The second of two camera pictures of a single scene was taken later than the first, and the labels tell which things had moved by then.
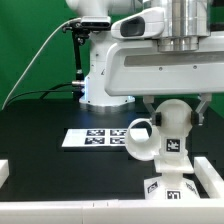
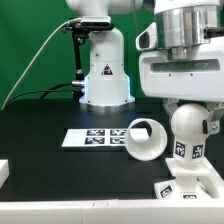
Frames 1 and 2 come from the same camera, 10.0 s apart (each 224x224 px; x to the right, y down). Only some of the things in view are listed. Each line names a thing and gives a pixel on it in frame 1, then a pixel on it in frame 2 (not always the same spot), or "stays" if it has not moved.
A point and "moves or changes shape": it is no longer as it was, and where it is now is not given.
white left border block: (4, 171) stays
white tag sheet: (101, 137) stays
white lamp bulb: (175, 126) moves or changes shape
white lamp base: (170, 185) moves or changes shape
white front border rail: (192, 211) stays
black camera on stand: (80, 32) stays
